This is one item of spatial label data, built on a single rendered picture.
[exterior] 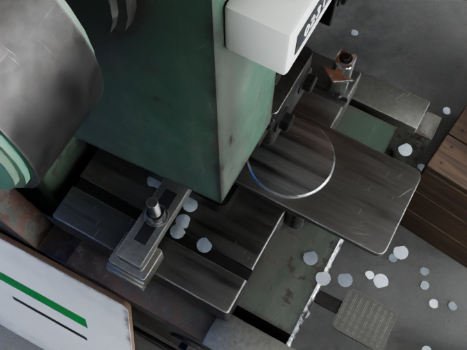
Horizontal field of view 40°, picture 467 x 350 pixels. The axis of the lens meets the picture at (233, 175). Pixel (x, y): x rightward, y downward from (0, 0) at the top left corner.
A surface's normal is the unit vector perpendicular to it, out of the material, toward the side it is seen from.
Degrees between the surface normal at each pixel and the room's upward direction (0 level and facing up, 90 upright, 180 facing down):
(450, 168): 0
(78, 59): 79
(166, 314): 0
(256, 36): 90
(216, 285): 0
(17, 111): 71
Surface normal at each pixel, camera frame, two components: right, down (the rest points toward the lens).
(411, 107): 0.00, -0.39
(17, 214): 0.84, 0.32
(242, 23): -0.48, 0.81
